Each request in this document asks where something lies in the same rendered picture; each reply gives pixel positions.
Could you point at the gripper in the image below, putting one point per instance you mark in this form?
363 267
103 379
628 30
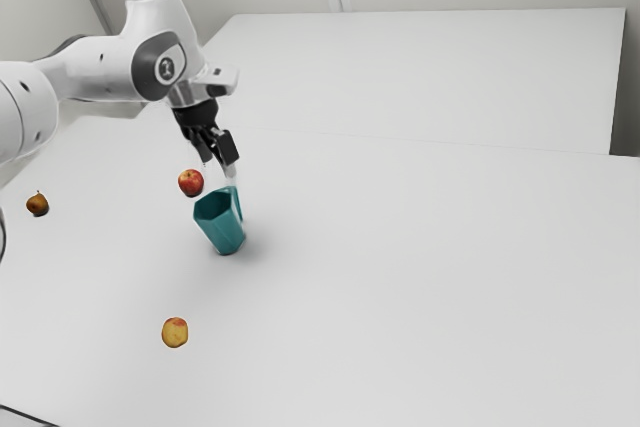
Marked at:
196 114

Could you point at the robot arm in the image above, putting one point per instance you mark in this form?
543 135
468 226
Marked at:
90 64

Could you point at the teal faceted mug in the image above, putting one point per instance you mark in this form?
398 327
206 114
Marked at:
220 222

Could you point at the brown pear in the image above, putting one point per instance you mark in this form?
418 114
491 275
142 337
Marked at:
37 204

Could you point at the yellow red apple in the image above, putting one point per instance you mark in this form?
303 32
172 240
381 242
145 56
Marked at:
175 332

